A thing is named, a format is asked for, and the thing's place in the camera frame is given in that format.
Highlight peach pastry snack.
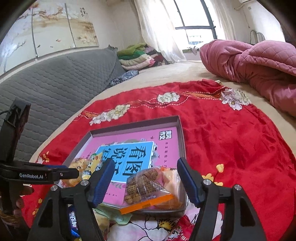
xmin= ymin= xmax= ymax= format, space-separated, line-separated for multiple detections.
xmin=155 ymin=167 xmax=183 ymax=210

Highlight grey box lid tray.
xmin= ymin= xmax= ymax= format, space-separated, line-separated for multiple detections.
xmin=63 ymin=116 xmax=186 ymax=208

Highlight dark blue patterned cloth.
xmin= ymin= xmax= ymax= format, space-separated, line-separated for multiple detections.
xmin=108 ymin=70 xmax=139 ymax=87

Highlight brown cake clear pack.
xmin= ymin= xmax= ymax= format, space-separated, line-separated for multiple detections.
xmin=119 ymin=167 xmax=175 ymax=214

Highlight white sheer curtain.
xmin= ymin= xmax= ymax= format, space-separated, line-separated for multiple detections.
xmin=134 ymin=0 xmax=186 ymax=63

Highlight blue cookie packet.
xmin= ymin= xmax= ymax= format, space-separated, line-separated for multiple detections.
xmin=68 ymin=205 xmax=80 ymax=238

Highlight pink quilted blanket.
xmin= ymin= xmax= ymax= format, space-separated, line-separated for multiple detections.
xmin=200 ymin=40 xmax=295 ymax=116

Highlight red floral cloth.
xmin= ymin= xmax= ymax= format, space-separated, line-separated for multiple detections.
xmin=31 ymin=79 xmax=295 ymax=240

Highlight floral wall painting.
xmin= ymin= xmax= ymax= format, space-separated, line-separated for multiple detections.
xmin=1 ymin=1 xmax=99 ymax=74

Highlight rice cracker snack pack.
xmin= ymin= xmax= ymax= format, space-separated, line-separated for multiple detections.
xmin=56 ymin=157 xmax=91 ymax=188

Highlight red candy bar wrapper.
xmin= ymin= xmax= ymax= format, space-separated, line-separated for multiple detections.
xmin=164 ymin=215 xmax=194 ymax=241

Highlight green pastry snack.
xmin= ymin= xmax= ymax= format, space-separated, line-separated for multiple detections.
xmin=94 ymin=203 xmax=132 ymax=225

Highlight yellow cake snack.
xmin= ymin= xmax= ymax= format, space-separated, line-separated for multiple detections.
xmin=82 ymin=152 xmax=103 ymax=180

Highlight person's hand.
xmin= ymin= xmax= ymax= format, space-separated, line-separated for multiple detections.
xmin=14 ymin=185 xmax=34 ymax=217

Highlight stack of folded blankets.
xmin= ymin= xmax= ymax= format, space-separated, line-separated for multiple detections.
xmin=117 ymin=43 xmax=169 ymax=71

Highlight black framed window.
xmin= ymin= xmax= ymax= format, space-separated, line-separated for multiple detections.
xmin=173 ymin=0 xmax=217 ymax=47

